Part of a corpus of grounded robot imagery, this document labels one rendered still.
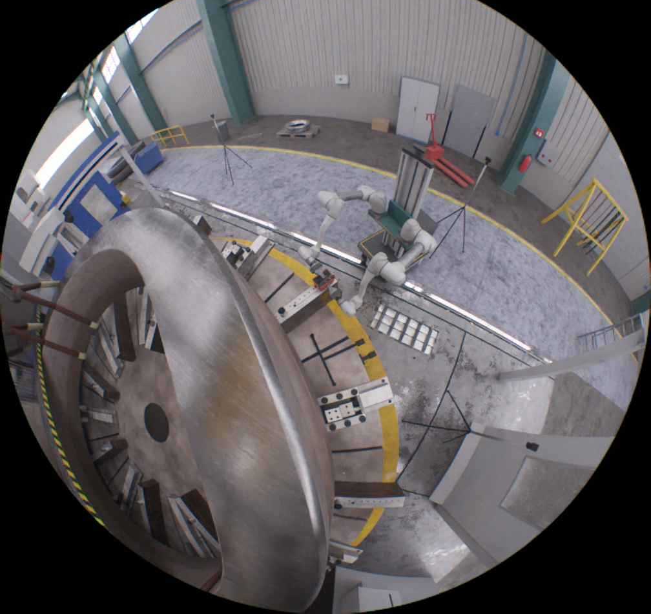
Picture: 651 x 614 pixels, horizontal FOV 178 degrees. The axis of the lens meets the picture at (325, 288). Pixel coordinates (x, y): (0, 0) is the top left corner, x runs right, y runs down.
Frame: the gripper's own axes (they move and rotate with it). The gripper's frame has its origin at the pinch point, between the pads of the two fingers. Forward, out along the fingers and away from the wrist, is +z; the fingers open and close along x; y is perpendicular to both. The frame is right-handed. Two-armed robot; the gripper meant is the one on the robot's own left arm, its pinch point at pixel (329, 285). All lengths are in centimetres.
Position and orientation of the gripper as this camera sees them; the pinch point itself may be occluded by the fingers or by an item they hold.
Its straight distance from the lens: 208.8
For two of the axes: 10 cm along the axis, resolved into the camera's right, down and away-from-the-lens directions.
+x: 7.9, -5.8, 2.1
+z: -6.2, -7.4, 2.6
